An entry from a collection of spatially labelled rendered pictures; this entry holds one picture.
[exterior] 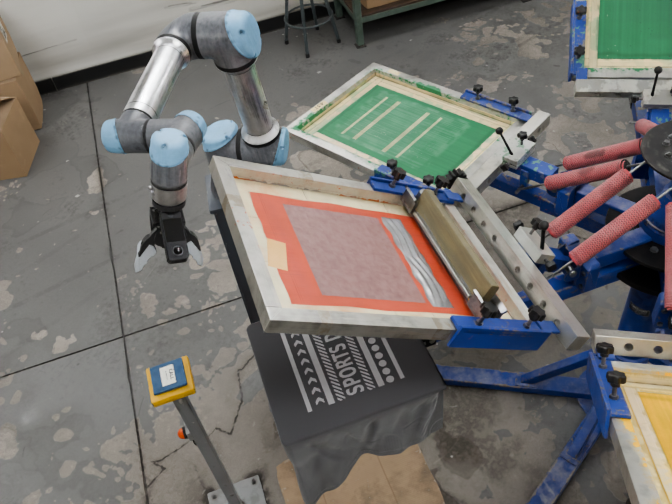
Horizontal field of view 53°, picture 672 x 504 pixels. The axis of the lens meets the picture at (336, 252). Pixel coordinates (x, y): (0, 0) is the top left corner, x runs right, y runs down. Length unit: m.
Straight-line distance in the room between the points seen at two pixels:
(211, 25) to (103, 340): 2.17
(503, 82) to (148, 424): 3.11
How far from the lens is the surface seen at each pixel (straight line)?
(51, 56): 5.55
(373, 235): 1.84
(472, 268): 1.78
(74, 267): 4.05
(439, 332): 1.61
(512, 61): 5.01
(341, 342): 2.06
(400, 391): 1.95
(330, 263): 1.65
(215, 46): 1.78
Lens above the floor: 2.61
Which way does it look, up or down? 46 degrees down
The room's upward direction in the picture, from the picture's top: 10 degrees counter-clockwise
